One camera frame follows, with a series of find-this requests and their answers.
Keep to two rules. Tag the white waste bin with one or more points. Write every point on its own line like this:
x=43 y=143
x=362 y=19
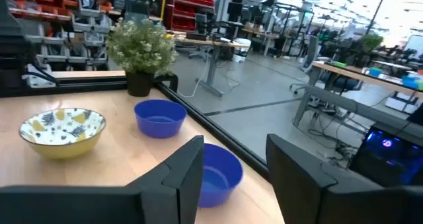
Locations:
x=242 y=50

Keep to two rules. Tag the black monitor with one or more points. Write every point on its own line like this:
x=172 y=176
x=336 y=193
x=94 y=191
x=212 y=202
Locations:
x=234 y=9

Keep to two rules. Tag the blue-lit computer tower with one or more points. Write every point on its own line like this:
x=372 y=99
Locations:
x=383 y=158

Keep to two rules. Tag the wooden top standing desk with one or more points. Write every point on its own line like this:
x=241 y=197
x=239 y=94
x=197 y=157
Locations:
x=211 y=43

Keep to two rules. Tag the blue plastic bowl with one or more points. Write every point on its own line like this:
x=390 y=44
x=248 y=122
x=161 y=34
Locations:
x=160 y=125
x=221 y=177

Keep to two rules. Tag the potted green plant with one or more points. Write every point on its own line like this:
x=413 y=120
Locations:
x=142 y=49

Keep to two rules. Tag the storage rack with bins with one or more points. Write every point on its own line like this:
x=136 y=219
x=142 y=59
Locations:
x=82 y=22

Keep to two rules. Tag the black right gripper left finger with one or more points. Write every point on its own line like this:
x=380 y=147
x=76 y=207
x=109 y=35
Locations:
x=178 y=184

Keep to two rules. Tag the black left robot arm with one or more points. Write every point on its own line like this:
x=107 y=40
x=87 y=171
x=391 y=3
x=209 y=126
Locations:
x=10 y=52

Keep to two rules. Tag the red shelving unit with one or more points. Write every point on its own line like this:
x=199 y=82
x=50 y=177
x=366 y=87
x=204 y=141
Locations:
x=188 y=6

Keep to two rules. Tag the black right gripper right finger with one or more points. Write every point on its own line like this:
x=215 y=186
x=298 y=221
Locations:
x=294 y=181

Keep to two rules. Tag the background green plant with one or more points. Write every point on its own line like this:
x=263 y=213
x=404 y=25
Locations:
x=371 y=42

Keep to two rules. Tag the wooden top grey desk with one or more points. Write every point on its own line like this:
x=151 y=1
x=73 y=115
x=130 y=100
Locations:
x=347 y=72

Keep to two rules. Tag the white speckled plate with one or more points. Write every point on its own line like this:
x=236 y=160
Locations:
x=62 y=128

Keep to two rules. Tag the grey office chair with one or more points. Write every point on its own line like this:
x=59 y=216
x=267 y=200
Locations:
x=312 y=52

